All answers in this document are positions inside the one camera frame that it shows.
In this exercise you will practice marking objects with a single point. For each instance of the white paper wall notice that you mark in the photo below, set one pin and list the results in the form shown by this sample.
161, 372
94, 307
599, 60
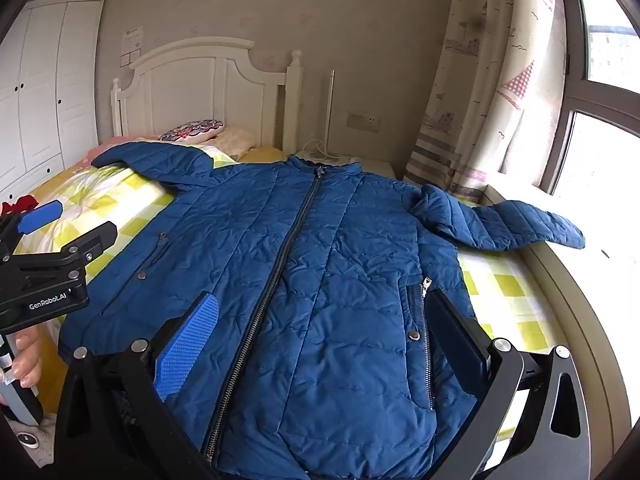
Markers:
132, 47

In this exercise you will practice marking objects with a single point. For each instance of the printed cream curtain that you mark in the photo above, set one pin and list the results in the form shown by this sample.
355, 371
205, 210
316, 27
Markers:
490, 85

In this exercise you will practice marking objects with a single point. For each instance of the pale pink pillow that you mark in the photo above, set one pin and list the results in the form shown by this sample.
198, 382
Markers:
237, 140

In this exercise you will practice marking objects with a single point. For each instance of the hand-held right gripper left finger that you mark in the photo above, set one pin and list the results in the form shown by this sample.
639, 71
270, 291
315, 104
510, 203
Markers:
187, 345

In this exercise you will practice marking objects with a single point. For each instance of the bed with yellow checked sheet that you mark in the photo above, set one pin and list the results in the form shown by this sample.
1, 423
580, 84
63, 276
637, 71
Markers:
125, 195

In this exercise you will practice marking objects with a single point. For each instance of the person's left hand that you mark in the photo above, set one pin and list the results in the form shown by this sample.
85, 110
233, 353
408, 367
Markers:
29, 360

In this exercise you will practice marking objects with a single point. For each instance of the colourful patterned pillow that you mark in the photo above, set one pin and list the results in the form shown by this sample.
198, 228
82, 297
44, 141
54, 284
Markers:
192, 129

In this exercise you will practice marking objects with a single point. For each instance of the wall socket panel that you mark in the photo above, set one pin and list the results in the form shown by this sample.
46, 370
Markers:
362, 122

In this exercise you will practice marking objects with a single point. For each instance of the blue puffer jacket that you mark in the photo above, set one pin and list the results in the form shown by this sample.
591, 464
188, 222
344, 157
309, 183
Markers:
325, 260

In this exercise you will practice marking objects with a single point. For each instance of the yellow pillow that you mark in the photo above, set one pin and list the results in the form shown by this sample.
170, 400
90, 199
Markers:
265, 154

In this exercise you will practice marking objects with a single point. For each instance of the white nightstand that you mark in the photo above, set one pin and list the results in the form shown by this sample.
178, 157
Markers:
375, 167

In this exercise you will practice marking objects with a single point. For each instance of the window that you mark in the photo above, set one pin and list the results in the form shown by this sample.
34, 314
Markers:
610, 35

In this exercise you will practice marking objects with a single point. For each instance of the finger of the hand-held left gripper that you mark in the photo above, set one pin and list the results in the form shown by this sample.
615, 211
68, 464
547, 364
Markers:
92, 240
40, 217

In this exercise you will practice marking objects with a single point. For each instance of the white wardrobe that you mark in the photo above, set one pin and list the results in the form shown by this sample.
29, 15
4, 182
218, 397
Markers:
45, 85

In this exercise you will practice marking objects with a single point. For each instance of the white bed headboard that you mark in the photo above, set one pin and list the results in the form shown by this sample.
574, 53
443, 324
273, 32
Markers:
200, 90

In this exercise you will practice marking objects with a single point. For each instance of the person's beige fleece coat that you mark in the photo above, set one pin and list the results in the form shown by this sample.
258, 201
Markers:
30, 452

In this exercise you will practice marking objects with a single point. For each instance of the white window sill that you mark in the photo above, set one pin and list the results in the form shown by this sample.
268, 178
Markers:
600, 280

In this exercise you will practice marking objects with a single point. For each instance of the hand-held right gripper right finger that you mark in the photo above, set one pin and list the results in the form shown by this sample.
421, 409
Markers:
455, 345

